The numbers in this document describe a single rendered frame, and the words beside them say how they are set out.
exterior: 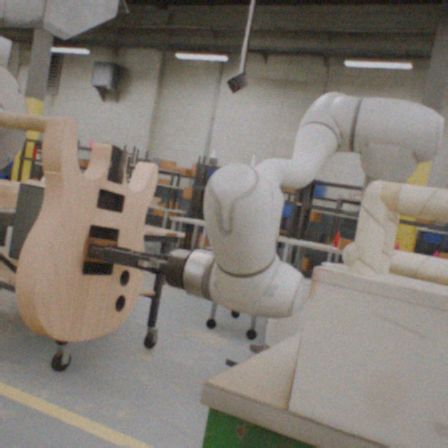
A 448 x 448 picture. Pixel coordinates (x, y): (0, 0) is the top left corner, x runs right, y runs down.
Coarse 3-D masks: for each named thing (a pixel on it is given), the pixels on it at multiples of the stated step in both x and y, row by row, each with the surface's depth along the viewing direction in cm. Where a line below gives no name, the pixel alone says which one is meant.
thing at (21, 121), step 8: (0, 112) 109; (8, 112) 108; (0, 120) 108; (8, 120) 107; (16, 120) 106; (24, 120) 105; (32, 120) 104; (40, 120) 103; (48, 120) 103; (24, 128) 106; (32, 128) 105; (40, 128) 104
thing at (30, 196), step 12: (24, 192) 132; (36, 192) 131; (24, 204) 132; (36, 204) 130; (24, 216) 132; (36, 216) 130; (12, 228) 134; (24, 228) 132; (12, 240) 133; (24, 240) 132; (0, 252) 136; (12, 252) 133; (12, 264) 136
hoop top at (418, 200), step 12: (372, 192) 58; (384, 192) 57; (396, 192) 56; (408, 192) 56; (420, 192) 56; (432, 192) 55; (444, 192) 55; (396, 204) 57; (408, 204) 56; (420, 204) 55; (432, 204) 55; (444, 204) 54; (432, 216) 56; (444, 216) 55
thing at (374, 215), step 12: (372, 204) 57; (384, 204) 57; (360, 216) 59; (372, 216) 57; (384, 216) 57; (360, 228) 58; (372, 228) 57; (384, 228) 58; (360, 240) 58; (372, 240) 57; (360, 252) 58; (372, 252) 58; (360, 264) 58; (372, 264) 58; (372, 276) 58
